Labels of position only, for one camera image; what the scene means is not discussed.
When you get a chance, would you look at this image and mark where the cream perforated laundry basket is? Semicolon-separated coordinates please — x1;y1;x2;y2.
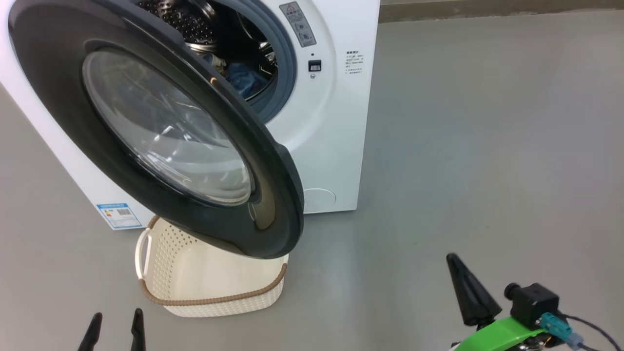
135;215;289;318

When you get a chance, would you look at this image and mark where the round black glass washer door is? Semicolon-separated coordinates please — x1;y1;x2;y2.
7;0;305;260

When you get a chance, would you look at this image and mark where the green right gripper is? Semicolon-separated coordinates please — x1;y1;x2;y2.
446;253;549;351

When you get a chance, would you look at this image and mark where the blue and cream cartoon garment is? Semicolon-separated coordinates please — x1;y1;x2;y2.
202;53;270;100

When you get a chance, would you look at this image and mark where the blue energy label sticker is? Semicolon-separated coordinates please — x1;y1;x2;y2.
96;203;143;230

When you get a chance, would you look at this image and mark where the small printed text sticker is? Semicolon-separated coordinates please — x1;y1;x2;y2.
346;50;364;75

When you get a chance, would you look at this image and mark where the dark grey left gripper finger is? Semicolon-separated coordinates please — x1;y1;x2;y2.
130;308;147;351
77;312;103;351

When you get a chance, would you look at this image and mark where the grey warning sticker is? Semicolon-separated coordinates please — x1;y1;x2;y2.
279;1;317;48

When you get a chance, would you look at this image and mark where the white front-load washing machine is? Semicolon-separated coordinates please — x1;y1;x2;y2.
0;0;381;231

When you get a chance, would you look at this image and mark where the stainless steel washing machine drum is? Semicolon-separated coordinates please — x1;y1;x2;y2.
134;0;279;74

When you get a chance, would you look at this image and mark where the right camera cable teal connector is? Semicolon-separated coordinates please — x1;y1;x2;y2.
539;313;624;351

